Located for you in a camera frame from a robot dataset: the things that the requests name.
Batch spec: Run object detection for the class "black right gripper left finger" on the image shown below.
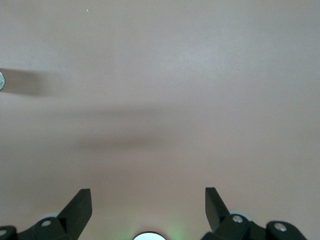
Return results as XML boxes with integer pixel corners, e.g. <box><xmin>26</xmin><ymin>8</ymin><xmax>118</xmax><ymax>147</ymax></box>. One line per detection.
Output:
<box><xmin>0</xmin><ymin>188</ymin><xmax>93</xmax><ymax>240</ymax></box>

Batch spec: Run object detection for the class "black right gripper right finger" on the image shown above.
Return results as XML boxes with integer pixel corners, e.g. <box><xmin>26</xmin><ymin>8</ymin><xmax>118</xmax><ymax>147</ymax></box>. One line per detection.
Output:
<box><xmin>201</xmin><ymin>187</ymin><xmax>307</xmax><ymax>240</ymax></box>

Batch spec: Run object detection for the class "brown table mat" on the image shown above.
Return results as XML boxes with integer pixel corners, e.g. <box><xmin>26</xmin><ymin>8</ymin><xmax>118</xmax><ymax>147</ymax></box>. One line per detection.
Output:
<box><xmin>0</xmin><ymin>0</ymin><xmax>320</xmax><ymax>240</ymax></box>

